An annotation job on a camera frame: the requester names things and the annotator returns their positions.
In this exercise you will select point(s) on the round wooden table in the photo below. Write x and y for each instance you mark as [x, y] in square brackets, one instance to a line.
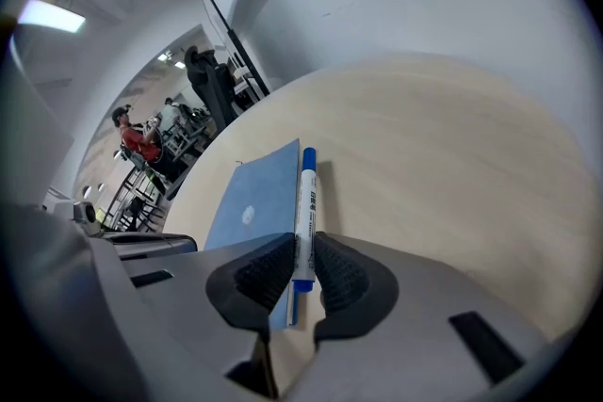
[447, 179]

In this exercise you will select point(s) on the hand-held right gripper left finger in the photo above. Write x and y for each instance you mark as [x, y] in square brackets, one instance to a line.
[188, 320]

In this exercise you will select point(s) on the white partition with black frame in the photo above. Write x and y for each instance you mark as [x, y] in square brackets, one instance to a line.
[226, 26]

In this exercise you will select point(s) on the ceiling light panel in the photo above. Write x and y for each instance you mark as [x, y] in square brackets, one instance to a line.
[52, 16]

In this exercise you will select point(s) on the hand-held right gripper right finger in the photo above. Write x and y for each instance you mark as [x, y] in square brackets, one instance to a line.
[400, 343]

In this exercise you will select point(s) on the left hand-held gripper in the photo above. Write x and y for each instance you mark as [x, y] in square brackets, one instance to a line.
[82, 216]

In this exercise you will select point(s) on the black mesh office chair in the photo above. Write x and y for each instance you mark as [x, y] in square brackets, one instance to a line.
[212, 85]

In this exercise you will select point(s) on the blue notebook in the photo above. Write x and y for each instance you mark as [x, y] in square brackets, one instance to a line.
[264, 202]

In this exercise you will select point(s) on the white marker pen blue cap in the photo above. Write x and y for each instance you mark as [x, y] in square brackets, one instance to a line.
[307, 202]

